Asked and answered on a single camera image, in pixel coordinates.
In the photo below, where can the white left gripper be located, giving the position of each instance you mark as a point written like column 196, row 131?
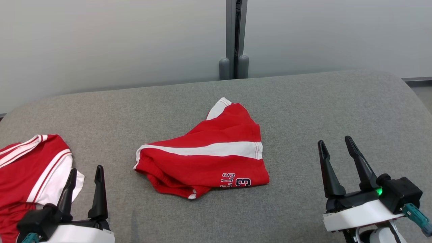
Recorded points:
column 81, row 234

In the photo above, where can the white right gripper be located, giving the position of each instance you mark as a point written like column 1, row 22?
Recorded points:
column 357, row 212

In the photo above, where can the red and white basketball jersey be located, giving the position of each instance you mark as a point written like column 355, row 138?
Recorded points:
column 20, row 175

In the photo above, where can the red shorts with white stripe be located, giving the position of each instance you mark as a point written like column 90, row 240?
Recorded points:
column 209, row 165

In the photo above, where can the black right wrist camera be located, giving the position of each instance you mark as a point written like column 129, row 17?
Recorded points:
column 401, row 192

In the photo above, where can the teal left camera connector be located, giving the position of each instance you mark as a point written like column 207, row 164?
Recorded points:
column 30, row 238

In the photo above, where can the teal camera connector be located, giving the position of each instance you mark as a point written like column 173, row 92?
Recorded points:
column 30, row 238
column 416, row 217

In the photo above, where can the teal right camera connector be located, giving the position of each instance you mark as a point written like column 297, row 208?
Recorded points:
column 416, row 217

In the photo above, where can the grey rounded post foot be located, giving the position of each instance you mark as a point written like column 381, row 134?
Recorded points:
column 243, row 67
column 224, row 69

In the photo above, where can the grey partition post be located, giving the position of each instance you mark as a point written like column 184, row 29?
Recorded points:
column 231, row 30

